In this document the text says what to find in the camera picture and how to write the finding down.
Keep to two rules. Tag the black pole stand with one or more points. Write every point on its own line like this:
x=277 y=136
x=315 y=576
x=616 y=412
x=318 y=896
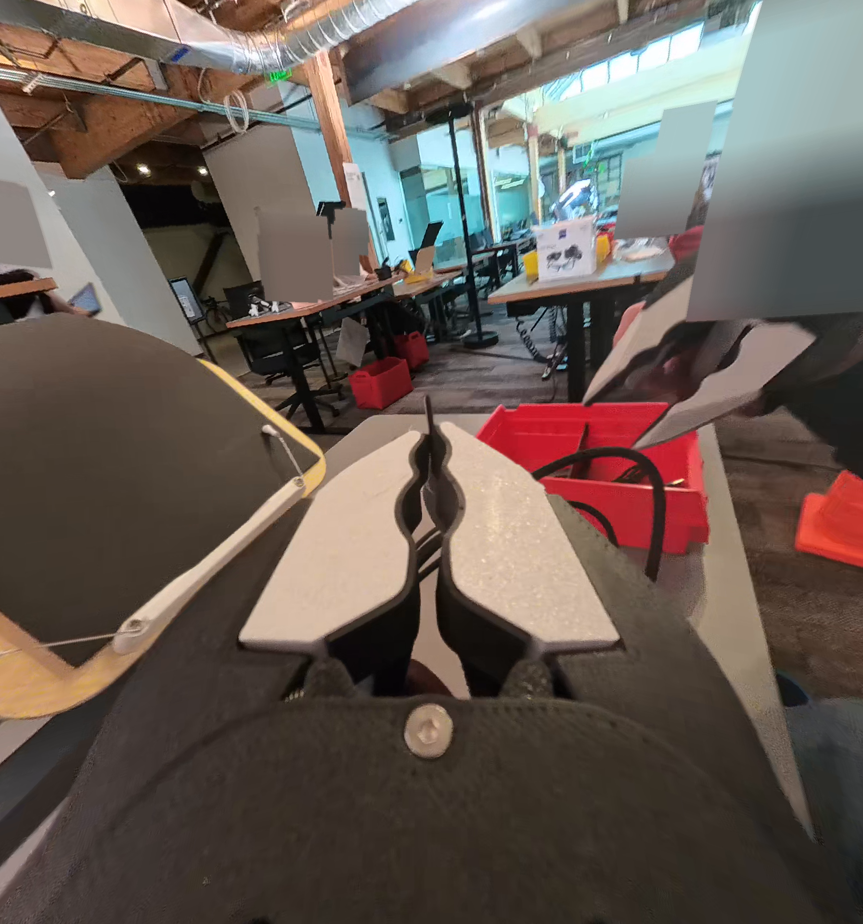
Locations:
x=464 y=216

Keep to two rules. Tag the white metal stand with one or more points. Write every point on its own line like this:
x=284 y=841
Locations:
x=215 y=563

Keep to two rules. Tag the wooden post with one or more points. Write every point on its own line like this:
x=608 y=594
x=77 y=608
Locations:
x=334 y=144

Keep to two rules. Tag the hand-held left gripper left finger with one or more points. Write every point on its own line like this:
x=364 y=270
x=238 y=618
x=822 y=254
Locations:
x=330 y=570

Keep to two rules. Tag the white printed box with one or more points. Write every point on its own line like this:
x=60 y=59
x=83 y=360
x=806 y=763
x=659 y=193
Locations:
x=565 y=249

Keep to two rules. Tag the person's jeans leg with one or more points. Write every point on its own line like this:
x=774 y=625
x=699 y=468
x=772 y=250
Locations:
x=843 y=794

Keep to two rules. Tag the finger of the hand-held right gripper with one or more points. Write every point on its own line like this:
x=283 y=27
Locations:
x=734 y=382
x=648 y=332

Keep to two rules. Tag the wooden-edged black board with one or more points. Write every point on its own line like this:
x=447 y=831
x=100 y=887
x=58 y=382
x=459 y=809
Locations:
x=113 y=469

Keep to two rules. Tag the red plastic crates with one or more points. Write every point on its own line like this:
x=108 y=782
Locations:
x=381 y=382

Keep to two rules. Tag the dark bin divider plate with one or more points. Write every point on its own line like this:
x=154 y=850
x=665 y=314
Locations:
x=583 y=451

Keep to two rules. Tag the silver ventilation duct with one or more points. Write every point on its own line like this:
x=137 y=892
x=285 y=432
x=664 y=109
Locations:
x=294 y=36

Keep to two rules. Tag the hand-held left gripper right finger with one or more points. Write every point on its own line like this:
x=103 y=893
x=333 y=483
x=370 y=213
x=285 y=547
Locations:
x=525 y=570

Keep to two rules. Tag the wooden work table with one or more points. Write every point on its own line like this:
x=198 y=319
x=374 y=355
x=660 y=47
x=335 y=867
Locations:
x=583 y=289

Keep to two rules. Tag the red plastic bin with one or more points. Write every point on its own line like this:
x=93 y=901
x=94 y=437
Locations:
x=640 y=512

